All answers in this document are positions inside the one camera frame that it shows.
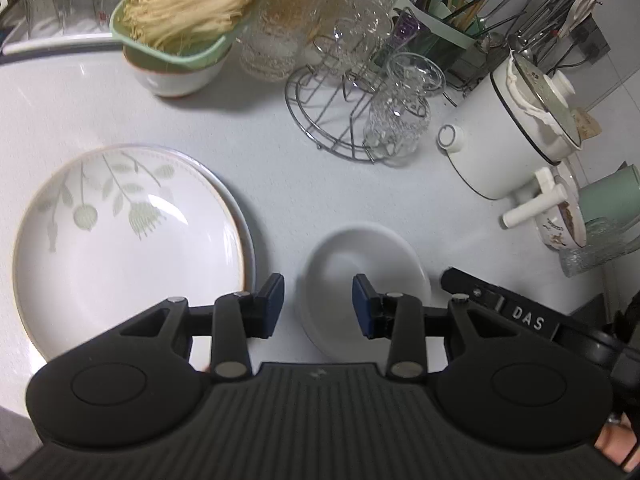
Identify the white bowl with brown rim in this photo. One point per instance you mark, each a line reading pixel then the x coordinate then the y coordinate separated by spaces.
pixel 175 82

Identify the ribbed glass cup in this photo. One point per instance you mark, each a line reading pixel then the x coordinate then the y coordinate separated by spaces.
pixel 595 250

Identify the row of clear glasses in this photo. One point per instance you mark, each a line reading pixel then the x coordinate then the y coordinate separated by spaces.
pixel 50 45

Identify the floral ceramic cup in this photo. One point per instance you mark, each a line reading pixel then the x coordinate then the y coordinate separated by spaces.
pixel 560 227

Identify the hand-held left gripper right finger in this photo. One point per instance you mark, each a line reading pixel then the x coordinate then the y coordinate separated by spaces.
pixel 361 310

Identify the leaf pattern white plate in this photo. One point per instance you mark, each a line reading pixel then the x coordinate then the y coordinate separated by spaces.
pixel 250 255
pixel 125 270

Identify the glass jar with red lid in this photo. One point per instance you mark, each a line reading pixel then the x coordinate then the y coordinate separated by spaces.
pixel 275 35

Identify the textured glass cup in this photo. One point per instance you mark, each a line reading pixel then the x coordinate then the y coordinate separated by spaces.
pixel 400 110
pixel 355 40

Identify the green mug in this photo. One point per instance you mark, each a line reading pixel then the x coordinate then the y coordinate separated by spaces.
pixel 610 190

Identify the green colander basket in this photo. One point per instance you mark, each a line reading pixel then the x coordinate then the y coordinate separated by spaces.
pixel 200 57

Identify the bunch of metal utensils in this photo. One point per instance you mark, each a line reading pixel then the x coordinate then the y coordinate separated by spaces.
pixel 545 0

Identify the green utensil holder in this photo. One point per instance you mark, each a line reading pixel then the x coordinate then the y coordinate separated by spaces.
pixel 435 35

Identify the clear drinking glass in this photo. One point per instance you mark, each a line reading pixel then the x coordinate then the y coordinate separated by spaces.
pixel 42 10
pixel 112 0
pixel 80 5

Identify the enoki mushrooms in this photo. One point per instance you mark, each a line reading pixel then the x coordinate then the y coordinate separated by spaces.
pixel 190 10

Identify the person's right hand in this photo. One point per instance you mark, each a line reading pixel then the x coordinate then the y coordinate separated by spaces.
pixel 615 445

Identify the small plain white bowl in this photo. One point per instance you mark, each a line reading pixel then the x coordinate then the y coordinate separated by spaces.
pixel 360 260

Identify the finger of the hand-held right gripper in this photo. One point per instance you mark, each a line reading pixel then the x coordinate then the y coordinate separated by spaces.
pixel 470 287

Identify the white electric pot with lid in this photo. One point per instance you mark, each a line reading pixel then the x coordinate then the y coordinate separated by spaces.
pixel 505 130

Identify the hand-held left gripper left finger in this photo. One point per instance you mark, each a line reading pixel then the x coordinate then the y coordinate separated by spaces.
pixel 272 307

